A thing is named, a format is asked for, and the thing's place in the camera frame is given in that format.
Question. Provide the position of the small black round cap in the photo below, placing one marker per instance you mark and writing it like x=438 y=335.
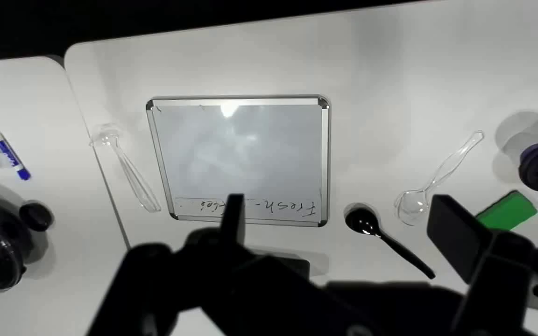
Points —
x=36 y=216

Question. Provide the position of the silver framed whiteboard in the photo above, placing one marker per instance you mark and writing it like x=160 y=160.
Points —
x=238 y=160

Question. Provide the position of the clear plastic spoon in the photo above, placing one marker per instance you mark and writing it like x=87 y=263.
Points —
x=434 y=182
x=130 y=171

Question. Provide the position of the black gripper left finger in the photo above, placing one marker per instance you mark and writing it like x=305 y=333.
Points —
x=232 y=218

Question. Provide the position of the blue capped marker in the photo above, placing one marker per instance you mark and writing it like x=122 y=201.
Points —
x=12 y=164

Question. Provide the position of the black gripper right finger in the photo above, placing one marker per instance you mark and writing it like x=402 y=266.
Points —
x=459 y=235

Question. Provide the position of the black plastic spoon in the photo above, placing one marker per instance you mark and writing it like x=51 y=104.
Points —
x=369 y=223

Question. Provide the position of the green eraser block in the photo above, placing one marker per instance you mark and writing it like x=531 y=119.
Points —
x=507 y=210

